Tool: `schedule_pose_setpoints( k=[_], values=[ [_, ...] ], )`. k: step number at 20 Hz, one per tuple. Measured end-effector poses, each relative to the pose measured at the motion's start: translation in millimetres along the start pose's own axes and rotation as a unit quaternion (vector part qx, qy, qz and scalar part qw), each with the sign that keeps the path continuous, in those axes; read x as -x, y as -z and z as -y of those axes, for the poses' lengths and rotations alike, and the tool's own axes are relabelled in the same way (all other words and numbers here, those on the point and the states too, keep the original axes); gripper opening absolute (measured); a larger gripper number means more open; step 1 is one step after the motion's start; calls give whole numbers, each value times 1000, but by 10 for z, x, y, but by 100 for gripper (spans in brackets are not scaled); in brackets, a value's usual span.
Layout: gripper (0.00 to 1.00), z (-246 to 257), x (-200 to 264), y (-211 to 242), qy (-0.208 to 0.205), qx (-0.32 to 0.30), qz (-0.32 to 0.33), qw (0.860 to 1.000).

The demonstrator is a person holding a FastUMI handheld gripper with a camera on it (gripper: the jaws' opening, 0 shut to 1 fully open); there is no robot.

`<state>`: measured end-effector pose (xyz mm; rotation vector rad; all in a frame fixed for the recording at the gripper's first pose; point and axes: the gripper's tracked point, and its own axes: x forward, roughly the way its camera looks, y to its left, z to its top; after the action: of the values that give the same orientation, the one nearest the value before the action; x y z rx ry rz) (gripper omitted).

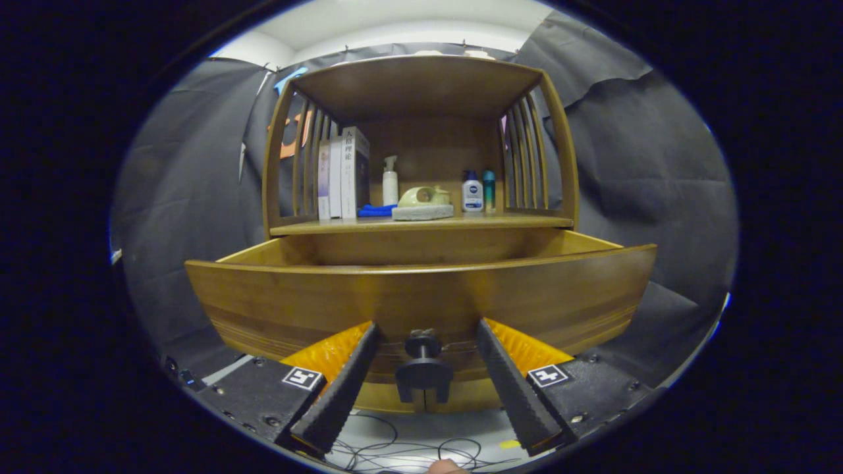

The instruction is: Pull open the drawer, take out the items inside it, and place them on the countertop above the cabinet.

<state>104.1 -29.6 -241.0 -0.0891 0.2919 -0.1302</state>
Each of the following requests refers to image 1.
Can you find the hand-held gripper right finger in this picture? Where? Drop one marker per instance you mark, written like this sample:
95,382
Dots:
517,395

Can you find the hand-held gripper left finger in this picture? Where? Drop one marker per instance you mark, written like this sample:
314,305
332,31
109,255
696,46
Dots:
342,395

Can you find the wooden drawer with black knob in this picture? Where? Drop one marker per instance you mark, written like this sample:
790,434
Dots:
296,296

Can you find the pale green slipper grey sole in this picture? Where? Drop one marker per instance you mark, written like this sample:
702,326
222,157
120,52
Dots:
421,212

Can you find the wooden cabinet door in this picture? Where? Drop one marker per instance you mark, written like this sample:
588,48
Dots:
467,395
379,398

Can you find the wooden countertop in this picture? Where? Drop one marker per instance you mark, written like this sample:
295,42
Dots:
514,220

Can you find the wooden cabinet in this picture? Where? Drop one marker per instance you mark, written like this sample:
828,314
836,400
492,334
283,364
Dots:
421,85

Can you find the blue cloth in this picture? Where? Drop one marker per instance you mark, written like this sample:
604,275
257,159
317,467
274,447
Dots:
374,211

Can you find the white lotion bottle blue cap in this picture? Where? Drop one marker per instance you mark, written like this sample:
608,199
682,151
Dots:
472,194

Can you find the teal bottle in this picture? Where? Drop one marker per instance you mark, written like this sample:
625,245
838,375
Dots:
489,191

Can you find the white pump bottle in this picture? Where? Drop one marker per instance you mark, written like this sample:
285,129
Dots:
390,187

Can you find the lavender book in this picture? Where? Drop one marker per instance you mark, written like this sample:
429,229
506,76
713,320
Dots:
323,181

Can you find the white book with dark cover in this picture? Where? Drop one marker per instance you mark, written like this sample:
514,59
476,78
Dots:
354,174

